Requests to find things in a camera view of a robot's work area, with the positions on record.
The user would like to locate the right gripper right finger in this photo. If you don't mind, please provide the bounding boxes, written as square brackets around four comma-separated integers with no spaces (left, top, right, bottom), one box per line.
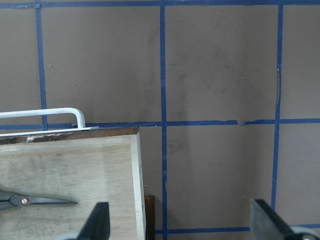
[250,198,298,240]

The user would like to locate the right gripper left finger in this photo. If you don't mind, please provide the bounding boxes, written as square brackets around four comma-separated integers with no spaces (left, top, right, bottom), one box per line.
[78,202,111,240]

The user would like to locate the brown wooden drawer box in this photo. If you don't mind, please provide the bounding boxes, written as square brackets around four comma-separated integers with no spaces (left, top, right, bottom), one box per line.
[0,127,154,240]

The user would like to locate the red grey handled scissors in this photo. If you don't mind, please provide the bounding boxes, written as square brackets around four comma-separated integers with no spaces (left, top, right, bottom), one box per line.
[0,186,78,211]

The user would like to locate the white drawer handle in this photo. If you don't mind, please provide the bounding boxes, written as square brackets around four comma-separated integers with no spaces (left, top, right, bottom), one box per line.
[0,107,100,138]

